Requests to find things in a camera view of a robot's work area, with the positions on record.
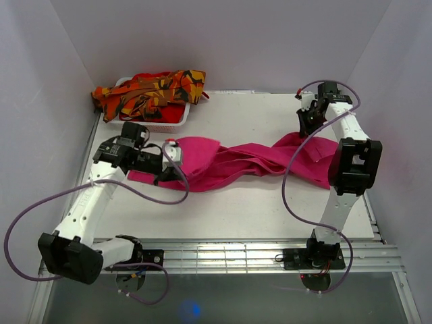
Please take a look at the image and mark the pink trousers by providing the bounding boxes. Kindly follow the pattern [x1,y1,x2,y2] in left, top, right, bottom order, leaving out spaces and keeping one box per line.
[128,132,340,194]

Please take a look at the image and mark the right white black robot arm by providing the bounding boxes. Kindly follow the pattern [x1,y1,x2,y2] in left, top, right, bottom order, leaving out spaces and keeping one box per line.
[296,81,383,269]

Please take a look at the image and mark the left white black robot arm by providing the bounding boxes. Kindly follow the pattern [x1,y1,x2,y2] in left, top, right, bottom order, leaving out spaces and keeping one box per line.
[38,121,183,284]

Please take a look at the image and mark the orange camouflage trousers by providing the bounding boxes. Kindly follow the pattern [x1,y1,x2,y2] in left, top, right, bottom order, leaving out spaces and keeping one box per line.
[91,70,206,123]

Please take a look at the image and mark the white plastic basket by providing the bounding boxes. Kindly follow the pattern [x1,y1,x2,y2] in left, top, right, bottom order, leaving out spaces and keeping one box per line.
[108,76,192,134]

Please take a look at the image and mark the red garment in basket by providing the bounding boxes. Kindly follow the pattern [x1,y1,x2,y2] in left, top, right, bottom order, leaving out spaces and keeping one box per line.
[118,71,190,126]

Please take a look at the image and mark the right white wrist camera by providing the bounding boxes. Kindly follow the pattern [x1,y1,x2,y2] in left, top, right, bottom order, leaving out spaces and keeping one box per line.
[295,88,317,111]

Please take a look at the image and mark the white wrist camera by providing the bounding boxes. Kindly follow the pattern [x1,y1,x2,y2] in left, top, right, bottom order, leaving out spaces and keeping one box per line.
[295,88,317,111]
[162,139,183,171]

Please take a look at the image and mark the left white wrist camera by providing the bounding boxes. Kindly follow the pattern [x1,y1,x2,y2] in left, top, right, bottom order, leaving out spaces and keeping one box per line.
[162,139,183,171]

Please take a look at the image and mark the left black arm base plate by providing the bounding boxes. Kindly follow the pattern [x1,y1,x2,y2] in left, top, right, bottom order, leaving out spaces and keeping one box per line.
[105,249,165,272]

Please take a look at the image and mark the aluminium front rail frame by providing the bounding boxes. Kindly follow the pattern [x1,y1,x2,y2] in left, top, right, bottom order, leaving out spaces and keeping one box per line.
[28,242,421,323]

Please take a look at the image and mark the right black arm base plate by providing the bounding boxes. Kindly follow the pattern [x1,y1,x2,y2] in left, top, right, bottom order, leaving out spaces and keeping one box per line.
[281,248,346,271]

